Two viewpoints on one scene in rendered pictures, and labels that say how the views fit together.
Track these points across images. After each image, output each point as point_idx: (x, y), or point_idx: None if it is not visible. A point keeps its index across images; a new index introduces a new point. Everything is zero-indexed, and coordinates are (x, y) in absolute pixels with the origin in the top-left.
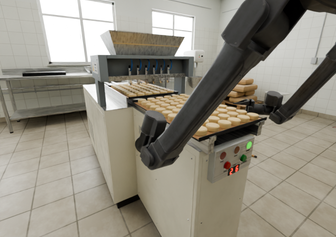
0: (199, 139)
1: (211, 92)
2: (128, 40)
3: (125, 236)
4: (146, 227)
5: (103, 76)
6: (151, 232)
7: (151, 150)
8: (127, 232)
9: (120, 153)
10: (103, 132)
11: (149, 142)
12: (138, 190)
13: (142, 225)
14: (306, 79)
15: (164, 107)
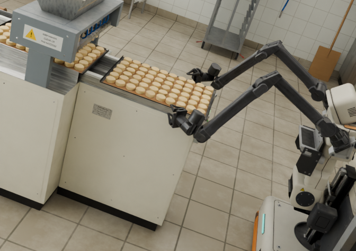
0: (206, 119)
1: (242, 107)
2: (88, 2)
3: (76, 227)
4: (88, 213)
5: (73, 56)
6: (96, 214)
7: (203, 133)
8: (75, 224)
9: (61, 140)
10: (42, 118)
11: (198, 128)
12: (63, 180)
13: (82, 212)
14: (241, 64)
15: (145, 88)
